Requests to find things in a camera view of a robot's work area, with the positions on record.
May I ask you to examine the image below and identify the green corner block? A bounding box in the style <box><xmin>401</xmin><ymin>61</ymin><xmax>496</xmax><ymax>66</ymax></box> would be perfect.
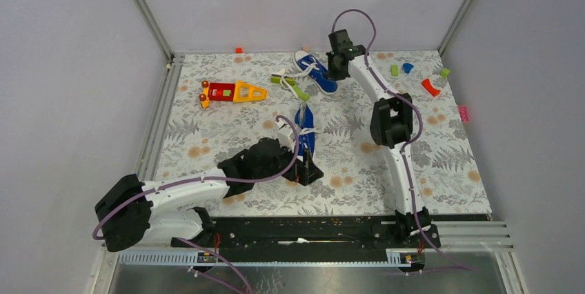
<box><xmin>441</xmin><ymin>68</ymin><xmax>450</xmax><ymax>78</ymax></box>

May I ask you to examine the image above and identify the blue sneaker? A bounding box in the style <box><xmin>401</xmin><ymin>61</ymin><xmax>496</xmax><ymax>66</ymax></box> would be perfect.
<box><xmin>282</xmin><ymin>50</ymin><xmax>338</xmax><ymax>95</ymax></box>
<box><xmin>295</xmin><ymin>103</ymin><xmax>317</xmax><ymax>161</ymax></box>

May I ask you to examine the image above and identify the green block long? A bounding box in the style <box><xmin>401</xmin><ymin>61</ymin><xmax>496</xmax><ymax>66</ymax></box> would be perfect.
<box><xmin>270</xmin><ymin>75</ymin><xmax>296</xmax><ymax>86</ymax></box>

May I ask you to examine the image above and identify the grey slotted cable duct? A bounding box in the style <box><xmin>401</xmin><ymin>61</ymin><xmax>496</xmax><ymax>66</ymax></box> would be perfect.
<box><xmin>118</xmin><ymin>246</ymin><xmax>425</xmax><ymax>268</ymax></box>

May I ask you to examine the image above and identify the red arch block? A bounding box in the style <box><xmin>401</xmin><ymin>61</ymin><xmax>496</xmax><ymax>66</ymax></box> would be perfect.
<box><xmin>421</xmin><ymin>79</ymin><xmax>441</xmax><ymax>97</ymax></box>

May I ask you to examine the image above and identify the green block short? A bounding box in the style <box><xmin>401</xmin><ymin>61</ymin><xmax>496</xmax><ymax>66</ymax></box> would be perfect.
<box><xmin>292</xmin><ymin>86</ymin><xmax>310</xmax><ymax>102</ymax></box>

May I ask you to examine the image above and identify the floral table mat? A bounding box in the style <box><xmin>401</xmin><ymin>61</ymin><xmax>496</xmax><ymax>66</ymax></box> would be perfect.
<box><xmin>155</xmin><ymin>50</ymin><xmax>492</xmax><ymax>217</ymax></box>

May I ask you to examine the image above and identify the red yellow toy frame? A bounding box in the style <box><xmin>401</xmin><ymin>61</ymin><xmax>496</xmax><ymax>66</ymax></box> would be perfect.
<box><xmin>199</xmin><ymin>80</ymin><xmax>268</xmax><ymax>109</ymax></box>

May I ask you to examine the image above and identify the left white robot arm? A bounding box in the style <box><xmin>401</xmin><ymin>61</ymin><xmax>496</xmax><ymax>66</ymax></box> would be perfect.
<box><xmin>93</xmin><ymin>138</ymin><xmax>324</xmax><ymax>252</ymax></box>

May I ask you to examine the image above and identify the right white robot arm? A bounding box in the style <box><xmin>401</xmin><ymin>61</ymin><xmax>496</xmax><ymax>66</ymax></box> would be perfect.
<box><xmin>326</xmin><ymin>29</ymin><xmax>440</xmax><ymax>249</ymax></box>

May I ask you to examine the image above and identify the green small block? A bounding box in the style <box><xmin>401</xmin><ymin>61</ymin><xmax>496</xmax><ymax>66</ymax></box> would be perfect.
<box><xmin>390</xmin><ymin>64</ymin><xmax>399</xmax><ymax>77</ymax></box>

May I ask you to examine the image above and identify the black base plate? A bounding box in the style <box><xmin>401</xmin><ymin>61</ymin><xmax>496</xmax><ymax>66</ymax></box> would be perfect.
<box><xmin>170</xmin><ymin>213</ymin><xmax>490</xmax><ymax>266</ymax></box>

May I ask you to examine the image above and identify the blue wedge block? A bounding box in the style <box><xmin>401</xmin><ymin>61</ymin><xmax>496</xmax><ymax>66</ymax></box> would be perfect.
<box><xmin>402</xmin><ymin>63</ymin><xmax>414</xmax><ymax>74</ymax></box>

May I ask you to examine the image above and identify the pink lego brick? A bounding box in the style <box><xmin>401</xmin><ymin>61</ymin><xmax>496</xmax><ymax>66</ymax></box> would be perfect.
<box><xmin>458</xmin><ymin>106</ymin><xmax>470</xmax><ymax>123</ymax></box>

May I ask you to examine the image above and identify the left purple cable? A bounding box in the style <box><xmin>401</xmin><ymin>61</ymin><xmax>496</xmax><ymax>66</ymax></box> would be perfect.
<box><xmin>92</xmin><ymin>115</ymin><xmax>303</xmax><ymax>294</ymax></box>

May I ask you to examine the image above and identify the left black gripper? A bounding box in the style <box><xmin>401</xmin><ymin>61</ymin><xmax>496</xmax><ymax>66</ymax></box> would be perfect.
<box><xmin>255</xmin><ymin>138</ymin><xmax>323</xmax><ymax>186</ymax></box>

